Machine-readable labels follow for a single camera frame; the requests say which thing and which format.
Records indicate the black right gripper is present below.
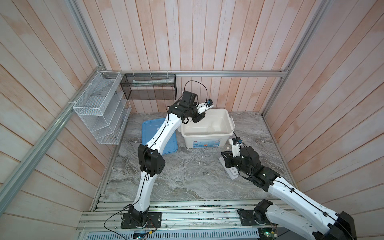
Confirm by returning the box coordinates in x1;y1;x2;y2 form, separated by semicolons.
220;149;251;177

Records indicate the small clear glass beaker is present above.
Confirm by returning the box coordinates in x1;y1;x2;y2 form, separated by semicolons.
206;126;216;135

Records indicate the blue plastic bin lid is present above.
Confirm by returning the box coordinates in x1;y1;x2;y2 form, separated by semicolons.
141;117;178;156

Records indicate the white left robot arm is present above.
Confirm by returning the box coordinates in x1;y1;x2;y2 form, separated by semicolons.
121;91;214;229

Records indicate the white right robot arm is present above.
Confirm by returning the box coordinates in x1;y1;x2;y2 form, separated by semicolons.
221;145;357;240

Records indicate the white test tube rack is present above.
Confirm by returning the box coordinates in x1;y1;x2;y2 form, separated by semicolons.
219;157;239;180

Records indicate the white plastic storage bin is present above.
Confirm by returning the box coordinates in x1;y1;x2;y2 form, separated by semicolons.
181;109;235;149

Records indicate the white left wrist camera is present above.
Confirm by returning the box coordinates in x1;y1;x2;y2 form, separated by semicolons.
197;99;214;114

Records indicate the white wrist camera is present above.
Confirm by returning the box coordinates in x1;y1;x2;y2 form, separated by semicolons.
197;99;214;114
230;137;242;158

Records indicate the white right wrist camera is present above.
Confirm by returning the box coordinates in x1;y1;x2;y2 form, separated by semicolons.
230;137;242;158

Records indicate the black wire mesh basket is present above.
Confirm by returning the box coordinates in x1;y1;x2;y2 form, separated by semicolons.
120;73;177;101

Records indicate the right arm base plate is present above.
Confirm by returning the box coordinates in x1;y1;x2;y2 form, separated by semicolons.
237;209;270;226

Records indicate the aluminium frame rail back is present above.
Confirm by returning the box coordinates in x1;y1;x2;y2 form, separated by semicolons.
106;70;288;77

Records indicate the aluminium frame rail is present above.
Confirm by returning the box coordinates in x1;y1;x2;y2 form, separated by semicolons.
106;70;288;77
1;66;105;215

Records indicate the white wire mesh shelf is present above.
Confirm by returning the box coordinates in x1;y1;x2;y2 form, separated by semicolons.
74;71;132;145

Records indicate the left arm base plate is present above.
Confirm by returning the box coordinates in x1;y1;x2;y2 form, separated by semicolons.
121;212;162;229

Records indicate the aluminium frame rail left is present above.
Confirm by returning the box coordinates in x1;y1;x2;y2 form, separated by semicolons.
1;66;105;215

